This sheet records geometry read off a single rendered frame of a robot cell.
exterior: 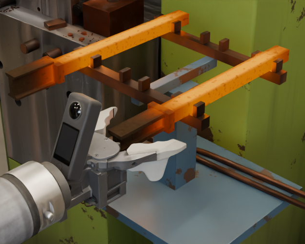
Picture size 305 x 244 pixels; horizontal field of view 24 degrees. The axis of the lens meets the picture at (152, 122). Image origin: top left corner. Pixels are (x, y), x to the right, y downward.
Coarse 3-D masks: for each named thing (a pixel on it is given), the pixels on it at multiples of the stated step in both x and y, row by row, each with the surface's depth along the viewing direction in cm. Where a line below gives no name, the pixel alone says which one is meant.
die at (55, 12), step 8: (16, 0) 176; (24, 0) 174; (32, 0) 172; (40, 0) 170; (48, 0) 168; (56, 0) 166; (64, 0) 164; (72, 0) 163; (32, 8) 173; (40, 8) 171; (48, 8) 169; (56, 8) 167; (64, 8) 165; (72, 8) 164; (56, 16) 168; (64, 16) 166; (72, 16) 165; (80, 16) 167; (72, 24) 166
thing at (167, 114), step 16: (272, 48) 126; (240, 64) 121; (256, 64) 121; (208, 80) 116; (224, 80) 116; (240, 80) 118; (176, 96) 111; (192, 96) 111; (208, 96) 113; (144, 112) 106; (160, 112) 106; (176, 112) 108; (192, 112) 111; (112, 128) 103; (128, 128) 103; (144, 128) 105; (160, 128) 107; (128, 144) 103
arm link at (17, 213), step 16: (0, 176) 92; (0, 192) 88; (16, 192) 89; (0, 208) 87; (16, 208) 88; (32, 208) 89; (0, 224) 86; (16, 224) 88; (32, 224) 89; (0, 240) 86; (16, 240) 89
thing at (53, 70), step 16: (176, 16) 139; (128, 32) 132; (144, 32) 133; (160, 32) 136; (80, 48) 126; (96, 48) 126; (112, 48) 128; (128, 48) 131; (32, 64) 118; (48, 64) 119; (64, 64) 121; (80, 64) 124; (16, 80) 116; (32, 80) 118; (48, 80) 121; (64, 80) 121; (16, 96) 117
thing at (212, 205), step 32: (128, 192) 135; (160, 192) 135; (192, 192) 135; (224, 192) 135; (256, 192) 135; (288, 192) 135; (128, 224) 129; (160, 224) 127; (192, 224) 127; (224, 224) 127; (256, 224) 127
